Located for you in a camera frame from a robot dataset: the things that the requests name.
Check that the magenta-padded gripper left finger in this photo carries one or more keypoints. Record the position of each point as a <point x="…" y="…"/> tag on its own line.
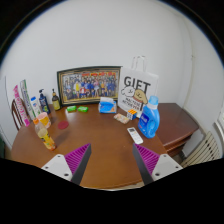
<point x="74" y="160"/>

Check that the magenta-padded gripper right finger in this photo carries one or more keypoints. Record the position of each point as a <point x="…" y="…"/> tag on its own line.
<point x="150" y="160"/>

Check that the orange juice bottle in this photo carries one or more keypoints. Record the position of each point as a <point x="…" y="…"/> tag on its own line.
<point x="46" y="137"/>

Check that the white remote control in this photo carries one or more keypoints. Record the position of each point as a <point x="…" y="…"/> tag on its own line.
<point x="135" y="135"/>

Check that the flat round red coaster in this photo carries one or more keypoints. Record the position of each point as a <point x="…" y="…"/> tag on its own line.
<point x="63" y="125"/>

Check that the blue detergent bottle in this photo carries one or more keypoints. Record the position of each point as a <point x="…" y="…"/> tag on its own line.
<point x="149" y="121"/>

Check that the brown wooden side cabinet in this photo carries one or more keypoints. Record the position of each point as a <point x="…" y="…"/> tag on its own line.
<point x="175" y="125"/>

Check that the colourful puzzle cube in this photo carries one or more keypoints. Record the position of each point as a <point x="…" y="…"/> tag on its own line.
<point x="131" y="114"/>

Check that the small beige snack packet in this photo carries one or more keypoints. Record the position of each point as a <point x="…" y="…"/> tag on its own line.
<point x="121" y="118"/>

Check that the pink mug with yellow fruit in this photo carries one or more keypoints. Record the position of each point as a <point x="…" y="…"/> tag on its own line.
<point x="44" y="119"/>

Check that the small green packet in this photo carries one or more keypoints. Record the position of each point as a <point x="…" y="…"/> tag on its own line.
<point x="83" y="109"/>
<point x="71" y="108"/>

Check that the small brown pump bottle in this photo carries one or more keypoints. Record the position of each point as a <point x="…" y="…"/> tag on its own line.
<point x="56" y="103"/>

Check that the dark blue pump bottle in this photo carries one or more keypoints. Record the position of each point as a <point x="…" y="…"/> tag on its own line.
<point x="44" y="103"/>

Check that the white bottle with blue cap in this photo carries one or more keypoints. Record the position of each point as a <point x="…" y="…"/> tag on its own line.
<point x="35" y="106"/>

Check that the brown wooden chair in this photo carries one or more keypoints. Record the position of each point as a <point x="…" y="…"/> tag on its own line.
<point x="16" y="115"/>

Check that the white paper gift bag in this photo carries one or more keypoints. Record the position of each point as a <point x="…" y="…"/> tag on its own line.
<point x="136" y="85"/>

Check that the framed group picture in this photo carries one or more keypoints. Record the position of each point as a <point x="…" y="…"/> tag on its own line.
<point x="89" y="85"/>

